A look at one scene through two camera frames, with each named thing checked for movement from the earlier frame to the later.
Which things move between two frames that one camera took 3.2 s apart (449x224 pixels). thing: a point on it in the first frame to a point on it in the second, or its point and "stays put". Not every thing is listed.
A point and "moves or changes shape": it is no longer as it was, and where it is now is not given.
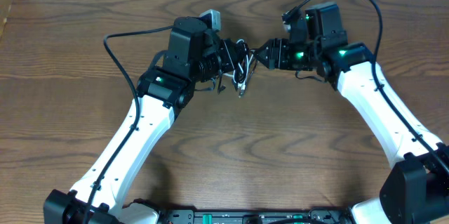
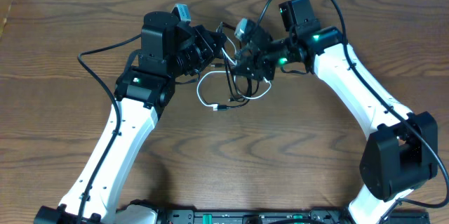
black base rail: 316,216 stays put
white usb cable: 243,59 moves or changes shape
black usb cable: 247,60 moves or changes shape
